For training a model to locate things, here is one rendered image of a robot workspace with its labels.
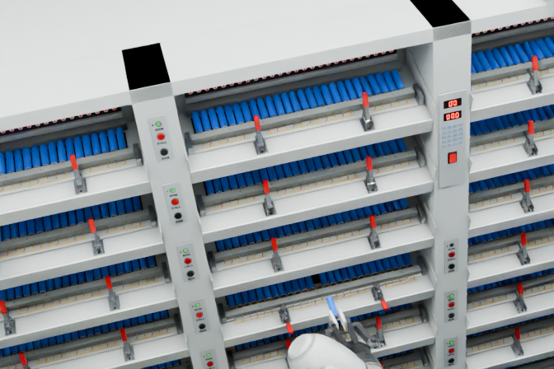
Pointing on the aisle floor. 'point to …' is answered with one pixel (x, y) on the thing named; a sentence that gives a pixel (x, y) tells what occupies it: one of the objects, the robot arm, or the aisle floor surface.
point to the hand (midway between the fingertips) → (338, 320)
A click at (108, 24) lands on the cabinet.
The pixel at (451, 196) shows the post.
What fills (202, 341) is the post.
